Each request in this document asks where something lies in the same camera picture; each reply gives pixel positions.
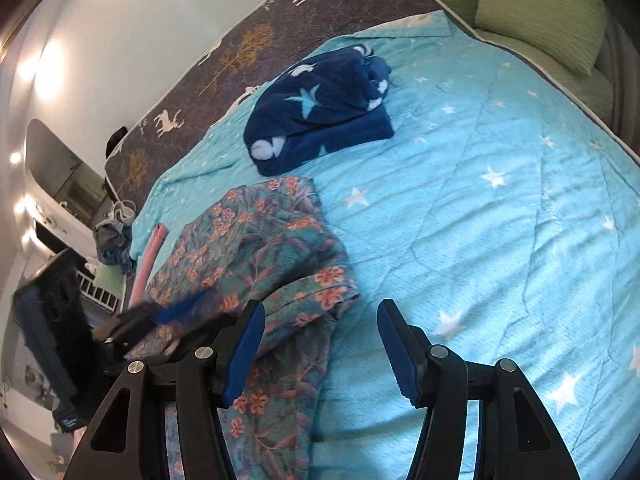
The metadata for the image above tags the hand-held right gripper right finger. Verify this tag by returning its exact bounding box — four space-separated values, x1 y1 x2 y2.
376 299 583 480

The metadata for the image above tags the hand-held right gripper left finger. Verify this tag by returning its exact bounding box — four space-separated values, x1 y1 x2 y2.
62 300 266 480

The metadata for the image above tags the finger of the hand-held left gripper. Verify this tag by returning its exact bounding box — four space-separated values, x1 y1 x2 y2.
97 284 231 348

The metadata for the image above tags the teal floral garment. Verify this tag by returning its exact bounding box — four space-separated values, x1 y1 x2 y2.
127 176 362 480

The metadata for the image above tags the pink foam tube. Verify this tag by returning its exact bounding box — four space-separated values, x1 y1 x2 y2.
131 222 171 306

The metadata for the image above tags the blue-grey cloth pile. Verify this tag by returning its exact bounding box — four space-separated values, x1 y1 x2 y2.
92 220 135 273

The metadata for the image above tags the turquoise star quilt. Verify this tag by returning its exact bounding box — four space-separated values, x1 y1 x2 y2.
129 10 636 480

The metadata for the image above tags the black object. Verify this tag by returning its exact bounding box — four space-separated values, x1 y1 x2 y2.
106 127 129 161

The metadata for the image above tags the navy star fleece blanket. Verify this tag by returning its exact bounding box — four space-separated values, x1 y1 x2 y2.
243 45 395 177

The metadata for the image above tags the dark deer-pattern bed sheet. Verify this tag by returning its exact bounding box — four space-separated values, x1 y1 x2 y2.
104 0 446 201

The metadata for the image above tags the green bed sheet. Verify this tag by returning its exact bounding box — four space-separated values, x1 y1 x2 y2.
475 30 616 122

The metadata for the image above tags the white slatted rail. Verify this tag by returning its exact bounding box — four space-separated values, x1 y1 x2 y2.
75 265 126 311

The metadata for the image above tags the white cord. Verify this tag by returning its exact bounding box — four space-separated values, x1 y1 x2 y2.
107 200 136 223

